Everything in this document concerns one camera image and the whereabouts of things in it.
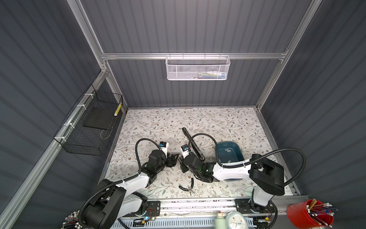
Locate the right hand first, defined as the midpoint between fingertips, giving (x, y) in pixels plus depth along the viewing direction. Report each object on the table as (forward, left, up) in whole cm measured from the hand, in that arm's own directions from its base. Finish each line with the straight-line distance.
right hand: (181, 159), depth 84 cm
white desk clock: (-29, -27, -5) cm, 40 cm away
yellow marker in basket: (+23, +37, +21) cm, 48 cm away
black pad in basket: (+11, +41, +26) cm, 50 cm away
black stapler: (+13, -8, -5) cm, 16 cm away
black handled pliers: (-15, -5, -7) cm, 18 cm away
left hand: (+4, +5, -2) cm, 6 cm away
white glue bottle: (-31, -19, 0) cm, 36 cm away
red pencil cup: (-28, -55, +7) cm, 62 cm away
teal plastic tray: (+8, -32, -7) cm, 33 cm away
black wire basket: (+6, +48, +22) cm, 53 cm away
